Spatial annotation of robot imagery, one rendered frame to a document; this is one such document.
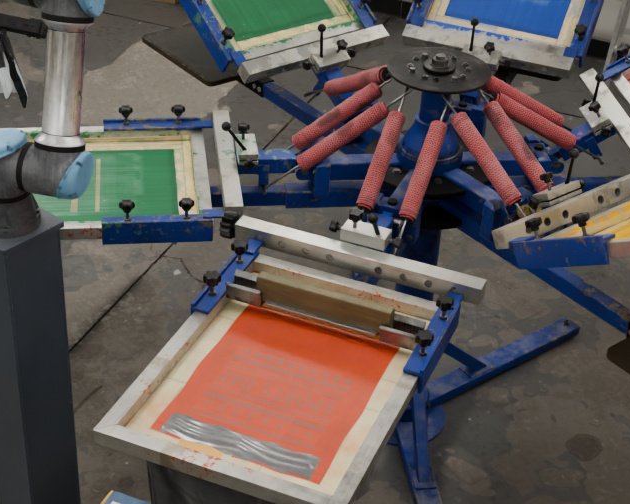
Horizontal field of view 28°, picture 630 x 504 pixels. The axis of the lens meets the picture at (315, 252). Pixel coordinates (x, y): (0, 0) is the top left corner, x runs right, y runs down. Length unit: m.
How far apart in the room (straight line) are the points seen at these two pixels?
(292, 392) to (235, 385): 0.13
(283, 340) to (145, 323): 1.70
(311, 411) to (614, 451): 1.72
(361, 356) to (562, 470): 1.38
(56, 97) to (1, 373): 0.78
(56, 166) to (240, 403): 0.68
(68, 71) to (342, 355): 0.93
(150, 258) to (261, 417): 2.30
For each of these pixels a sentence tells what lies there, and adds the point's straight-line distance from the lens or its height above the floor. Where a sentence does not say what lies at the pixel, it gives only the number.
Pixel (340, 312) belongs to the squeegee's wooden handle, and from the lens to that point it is 3.07.
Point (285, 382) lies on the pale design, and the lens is 2.95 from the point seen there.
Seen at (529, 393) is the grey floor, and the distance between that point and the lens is 4.54.
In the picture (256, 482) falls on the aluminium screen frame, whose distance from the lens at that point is 2.65.
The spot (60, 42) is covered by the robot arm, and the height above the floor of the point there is 1.67.
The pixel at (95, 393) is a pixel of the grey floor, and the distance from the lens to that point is 4.43.
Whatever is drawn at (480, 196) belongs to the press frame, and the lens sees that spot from 3.61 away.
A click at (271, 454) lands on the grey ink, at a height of 0.96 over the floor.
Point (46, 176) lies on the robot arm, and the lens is 2.91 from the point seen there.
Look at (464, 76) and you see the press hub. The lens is 3.59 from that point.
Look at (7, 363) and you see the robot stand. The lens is 3.24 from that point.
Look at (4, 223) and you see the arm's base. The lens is 3.03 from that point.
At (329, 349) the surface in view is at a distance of 3.06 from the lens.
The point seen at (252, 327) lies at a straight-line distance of 3.12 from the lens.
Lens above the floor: 2.84
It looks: 34 degrees down
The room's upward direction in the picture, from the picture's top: 3 degrees clockwise
